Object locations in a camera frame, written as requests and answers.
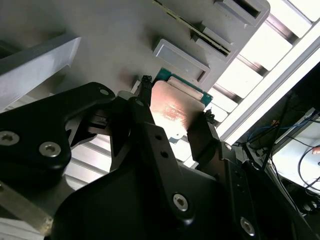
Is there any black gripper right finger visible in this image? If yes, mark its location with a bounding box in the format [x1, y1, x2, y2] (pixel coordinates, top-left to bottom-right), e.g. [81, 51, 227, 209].
[186, 107, 320, 240]

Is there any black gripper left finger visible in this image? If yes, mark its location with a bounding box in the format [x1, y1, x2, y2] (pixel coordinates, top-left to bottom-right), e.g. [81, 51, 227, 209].
[0, 74, 197, 236]

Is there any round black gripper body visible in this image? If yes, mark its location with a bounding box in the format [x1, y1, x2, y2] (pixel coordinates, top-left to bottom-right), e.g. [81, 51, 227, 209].
[51, 161, 243, 240]

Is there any silver CPU green board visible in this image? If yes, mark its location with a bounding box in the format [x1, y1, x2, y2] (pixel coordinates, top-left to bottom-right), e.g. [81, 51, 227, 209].
[149, 66, 215, 144]

